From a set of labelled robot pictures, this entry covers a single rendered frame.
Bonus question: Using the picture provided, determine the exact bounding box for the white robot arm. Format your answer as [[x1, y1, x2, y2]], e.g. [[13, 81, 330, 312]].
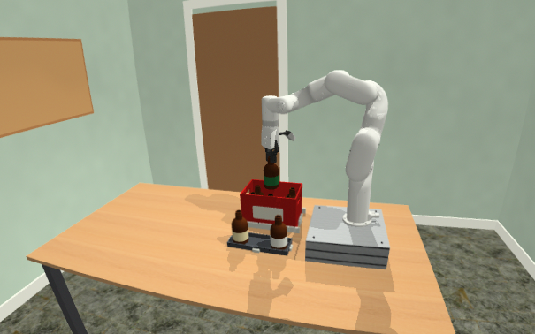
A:
[[262, 70, 388, 227]]

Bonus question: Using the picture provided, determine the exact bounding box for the red crate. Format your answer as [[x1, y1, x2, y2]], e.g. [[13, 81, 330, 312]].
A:
[[240, 179, 302, 227]]

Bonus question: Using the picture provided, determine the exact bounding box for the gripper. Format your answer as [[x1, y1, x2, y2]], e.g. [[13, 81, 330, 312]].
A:
[[261, 126, 279, 163]]

